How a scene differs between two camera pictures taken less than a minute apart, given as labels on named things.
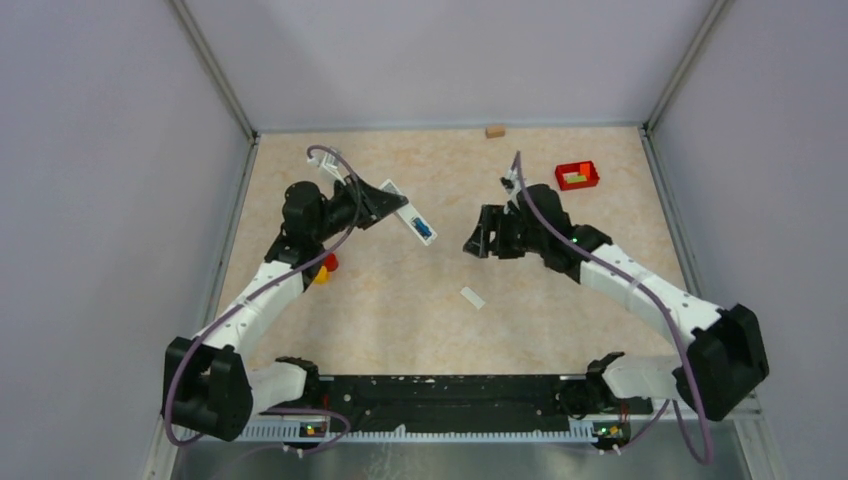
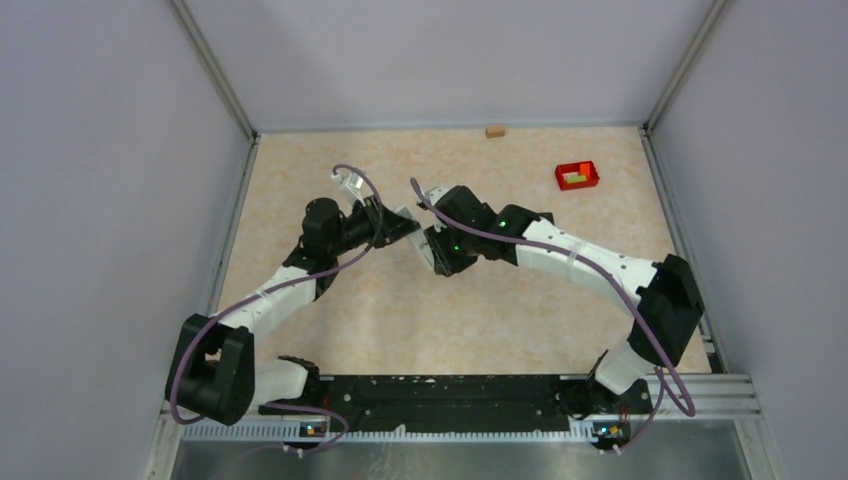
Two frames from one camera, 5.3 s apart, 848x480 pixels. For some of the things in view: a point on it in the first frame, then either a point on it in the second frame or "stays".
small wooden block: x=495 y=131 stays
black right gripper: x=493 y=219 to x=445 y=264
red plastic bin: x=576 y=175 stays
